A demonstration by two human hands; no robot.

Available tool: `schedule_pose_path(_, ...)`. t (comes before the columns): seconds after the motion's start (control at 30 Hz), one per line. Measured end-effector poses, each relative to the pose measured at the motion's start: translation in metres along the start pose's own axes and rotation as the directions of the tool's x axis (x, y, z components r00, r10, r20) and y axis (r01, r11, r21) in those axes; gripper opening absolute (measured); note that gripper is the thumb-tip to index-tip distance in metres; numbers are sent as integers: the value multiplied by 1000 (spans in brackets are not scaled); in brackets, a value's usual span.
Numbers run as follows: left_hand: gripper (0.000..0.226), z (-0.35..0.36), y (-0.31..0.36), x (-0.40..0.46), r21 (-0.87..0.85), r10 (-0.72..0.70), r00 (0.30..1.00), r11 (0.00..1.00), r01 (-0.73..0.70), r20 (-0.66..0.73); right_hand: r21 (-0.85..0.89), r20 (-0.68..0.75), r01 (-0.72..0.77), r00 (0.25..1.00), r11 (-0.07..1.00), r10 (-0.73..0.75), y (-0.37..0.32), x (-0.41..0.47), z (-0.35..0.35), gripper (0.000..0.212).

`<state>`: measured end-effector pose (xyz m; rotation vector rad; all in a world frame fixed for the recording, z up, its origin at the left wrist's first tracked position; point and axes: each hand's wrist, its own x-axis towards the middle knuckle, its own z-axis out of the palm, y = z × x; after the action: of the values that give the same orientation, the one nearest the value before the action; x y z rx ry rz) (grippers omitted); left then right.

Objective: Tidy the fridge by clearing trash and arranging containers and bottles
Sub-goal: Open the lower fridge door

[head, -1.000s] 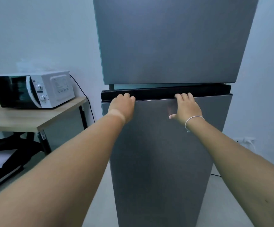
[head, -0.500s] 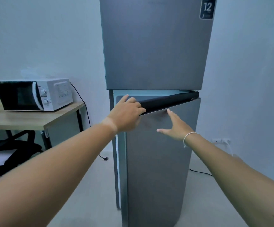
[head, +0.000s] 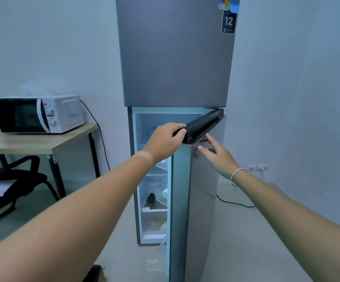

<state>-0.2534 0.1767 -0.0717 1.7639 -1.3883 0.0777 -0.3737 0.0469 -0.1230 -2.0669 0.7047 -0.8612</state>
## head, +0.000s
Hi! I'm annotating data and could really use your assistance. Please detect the black office chair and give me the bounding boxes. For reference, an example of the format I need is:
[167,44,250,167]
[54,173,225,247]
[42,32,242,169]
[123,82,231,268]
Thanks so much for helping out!
[0,155,60,231]

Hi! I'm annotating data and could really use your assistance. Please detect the wooden table with black legs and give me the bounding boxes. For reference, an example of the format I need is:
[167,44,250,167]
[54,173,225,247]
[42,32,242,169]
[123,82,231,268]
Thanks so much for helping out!
[0,106,101,201]

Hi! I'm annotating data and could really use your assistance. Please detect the person's right hand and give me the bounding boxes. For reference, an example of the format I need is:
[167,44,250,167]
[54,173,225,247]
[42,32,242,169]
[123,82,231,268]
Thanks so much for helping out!
[197,133,241,181]

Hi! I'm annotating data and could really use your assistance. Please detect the grey two-door refrigerator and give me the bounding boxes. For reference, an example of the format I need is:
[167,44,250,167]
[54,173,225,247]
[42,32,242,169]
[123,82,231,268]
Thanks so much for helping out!
[115,0,241,246]

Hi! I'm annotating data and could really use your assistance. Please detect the black refrigerator power cable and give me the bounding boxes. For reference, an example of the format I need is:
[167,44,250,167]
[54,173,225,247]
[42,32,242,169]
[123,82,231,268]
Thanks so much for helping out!
[216,194,256,208]

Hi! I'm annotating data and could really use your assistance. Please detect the clear crisper drawer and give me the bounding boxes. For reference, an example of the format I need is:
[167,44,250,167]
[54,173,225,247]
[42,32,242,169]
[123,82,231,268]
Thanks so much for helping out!
[142,207,168,235]

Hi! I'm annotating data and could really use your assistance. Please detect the dark rectangular label sticker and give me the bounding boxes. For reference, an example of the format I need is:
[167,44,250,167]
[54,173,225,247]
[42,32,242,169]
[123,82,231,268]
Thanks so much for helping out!
[221,10,237,34]

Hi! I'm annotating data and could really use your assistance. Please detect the person's left hand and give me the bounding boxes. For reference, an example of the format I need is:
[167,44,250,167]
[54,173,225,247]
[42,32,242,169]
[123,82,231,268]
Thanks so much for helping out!
[141,123,187,168]

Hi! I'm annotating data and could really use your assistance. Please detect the grey refrigerator door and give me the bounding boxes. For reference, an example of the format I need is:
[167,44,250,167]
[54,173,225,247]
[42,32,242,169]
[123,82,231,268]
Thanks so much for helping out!
[169,108,227,282]

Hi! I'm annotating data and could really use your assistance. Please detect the person's right forearm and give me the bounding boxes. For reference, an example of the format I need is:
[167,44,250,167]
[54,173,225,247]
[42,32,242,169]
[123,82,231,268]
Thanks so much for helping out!
[231,170,340,282]

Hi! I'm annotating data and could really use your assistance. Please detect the white string wristband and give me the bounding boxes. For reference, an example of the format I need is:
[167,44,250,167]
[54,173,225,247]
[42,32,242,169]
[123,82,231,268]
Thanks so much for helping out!
[229,168,248,187]

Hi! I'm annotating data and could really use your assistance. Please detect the black box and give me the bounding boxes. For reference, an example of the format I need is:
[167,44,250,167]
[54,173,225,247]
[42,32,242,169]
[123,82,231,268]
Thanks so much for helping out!
[83,264,106,282]

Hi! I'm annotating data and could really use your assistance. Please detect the white microwave oven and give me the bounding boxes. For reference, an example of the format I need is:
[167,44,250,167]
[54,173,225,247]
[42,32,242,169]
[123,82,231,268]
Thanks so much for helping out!
[0,95,85,134]

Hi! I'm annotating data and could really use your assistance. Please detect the colourful sticker cluster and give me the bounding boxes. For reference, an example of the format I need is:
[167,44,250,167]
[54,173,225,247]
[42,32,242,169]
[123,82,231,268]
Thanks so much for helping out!
[218,0,241,14]

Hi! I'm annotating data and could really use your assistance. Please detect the black microwave power cable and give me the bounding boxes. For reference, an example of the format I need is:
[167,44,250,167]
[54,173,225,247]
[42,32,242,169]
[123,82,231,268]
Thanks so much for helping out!
[80,99,111,171]

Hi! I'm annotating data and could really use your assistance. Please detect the person's left forearm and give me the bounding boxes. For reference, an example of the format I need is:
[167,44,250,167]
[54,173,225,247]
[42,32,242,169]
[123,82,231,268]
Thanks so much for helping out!
[0,150,159,282]

